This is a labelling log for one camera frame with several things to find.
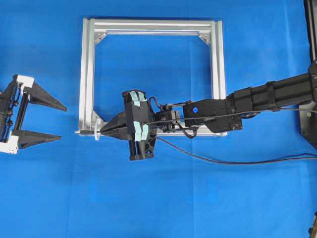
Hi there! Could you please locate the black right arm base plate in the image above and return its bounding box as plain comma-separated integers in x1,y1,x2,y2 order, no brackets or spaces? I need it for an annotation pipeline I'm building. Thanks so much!
299,102,317,149

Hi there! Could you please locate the silver aluminium extrusion frame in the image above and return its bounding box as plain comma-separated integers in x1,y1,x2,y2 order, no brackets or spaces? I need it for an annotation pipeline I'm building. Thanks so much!
76,18,226,136

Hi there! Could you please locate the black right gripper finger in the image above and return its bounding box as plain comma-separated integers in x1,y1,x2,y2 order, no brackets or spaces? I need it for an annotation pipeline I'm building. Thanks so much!
100,112,127,131
100,127,130,140

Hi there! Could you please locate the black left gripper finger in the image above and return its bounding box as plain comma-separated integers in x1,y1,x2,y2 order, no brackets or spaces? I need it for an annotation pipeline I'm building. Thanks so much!
28,83,67,112
11,130,61,149

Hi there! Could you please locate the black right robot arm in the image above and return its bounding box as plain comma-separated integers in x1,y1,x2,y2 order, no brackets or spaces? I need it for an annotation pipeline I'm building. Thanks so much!
98,61,317,161

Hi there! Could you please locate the black red right arm cable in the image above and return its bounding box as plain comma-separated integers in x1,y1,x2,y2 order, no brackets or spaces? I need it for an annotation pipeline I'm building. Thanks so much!
157,136,317,165

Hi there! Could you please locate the black vertical post right edge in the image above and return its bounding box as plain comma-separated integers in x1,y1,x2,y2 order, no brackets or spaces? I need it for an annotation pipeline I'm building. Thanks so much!
304,0,317,62

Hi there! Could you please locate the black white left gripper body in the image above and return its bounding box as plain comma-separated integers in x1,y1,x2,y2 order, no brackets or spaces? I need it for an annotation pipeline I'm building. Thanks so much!
0,74,34,154

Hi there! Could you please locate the black teal-taped right gripper body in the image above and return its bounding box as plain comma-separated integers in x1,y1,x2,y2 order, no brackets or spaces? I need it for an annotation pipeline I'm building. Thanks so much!
122,89,157,161

